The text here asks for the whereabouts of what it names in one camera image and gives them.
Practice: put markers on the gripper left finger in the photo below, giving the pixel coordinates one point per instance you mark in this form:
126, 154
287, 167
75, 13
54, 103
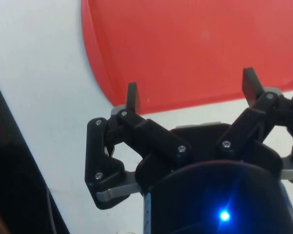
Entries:
149, 136

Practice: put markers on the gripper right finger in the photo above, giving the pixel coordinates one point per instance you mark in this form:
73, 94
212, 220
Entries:
249, 85

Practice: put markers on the red tray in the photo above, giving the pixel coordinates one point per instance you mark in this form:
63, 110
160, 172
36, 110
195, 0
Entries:
185, 48

